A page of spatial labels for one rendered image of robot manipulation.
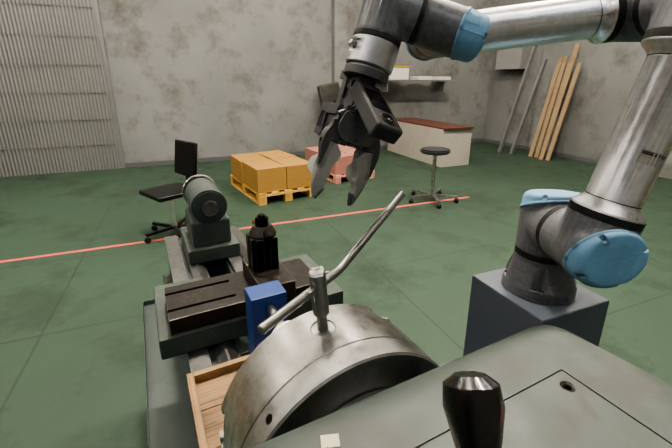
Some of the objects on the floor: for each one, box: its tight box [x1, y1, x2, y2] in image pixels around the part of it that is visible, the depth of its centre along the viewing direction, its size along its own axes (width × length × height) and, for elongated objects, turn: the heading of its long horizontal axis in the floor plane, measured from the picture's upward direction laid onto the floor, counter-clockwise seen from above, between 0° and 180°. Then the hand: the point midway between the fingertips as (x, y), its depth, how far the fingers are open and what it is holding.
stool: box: [409, 146, 459, 208], centre depth 497 cm, size 64×67×71 cm
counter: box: [387, 117, 474, 167], centre depth 792 cm, size 66×206×73 cm, turn 22°
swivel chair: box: [139, 139, 198, 244], centre depth 383 cm, size 61×61×96 cm
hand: (335, 196), depth 60 cm, fingers open, 6 cm apart
